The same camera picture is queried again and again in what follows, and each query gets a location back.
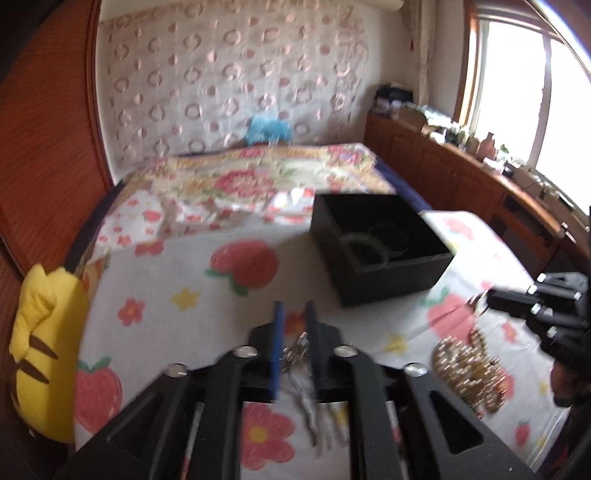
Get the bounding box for white pearl necklace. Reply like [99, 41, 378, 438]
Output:
[431, 327, 509, 414]

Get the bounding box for silver crystal hair clip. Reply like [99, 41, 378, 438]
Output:
[281, 332, 349, 456]

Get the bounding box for black jewelry box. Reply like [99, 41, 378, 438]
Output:
[310, 193, 454, 308]

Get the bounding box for person's right hand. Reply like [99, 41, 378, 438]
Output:
[550, 361, 590, 408]

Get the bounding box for long wooden cabinet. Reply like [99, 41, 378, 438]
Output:
[363, 114, 590, 275]

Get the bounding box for strawberry print white cloth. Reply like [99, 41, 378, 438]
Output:
[74, 192, 568, 469]

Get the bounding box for yellow plush toy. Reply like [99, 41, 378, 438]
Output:
[9, 264, 89, 444]

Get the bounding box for pink bottle on cabinet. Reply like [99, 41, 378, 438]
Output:
[476, 132, 497, 161]

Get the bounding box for cardboard box on cabinet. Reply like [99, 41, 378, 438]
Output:
[397, 105, 428, 133]

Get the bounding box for black bag on cabinet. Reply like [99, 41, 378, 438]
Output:
[370, 84, 414, 117]

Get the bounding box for floral bed quilt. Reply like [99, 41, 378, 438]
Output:
[118, 143, 396, 212]

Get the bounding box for tied side curtain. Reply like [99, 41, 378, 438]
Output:
[401, 0, 437, 105]

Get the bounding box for pink circle patterned curtain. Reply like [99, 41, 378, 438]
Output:
[96, 1, 369, 174]

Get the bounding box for window with wooden frame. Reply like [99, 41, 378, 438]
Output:
[469, 1, 590, 211]

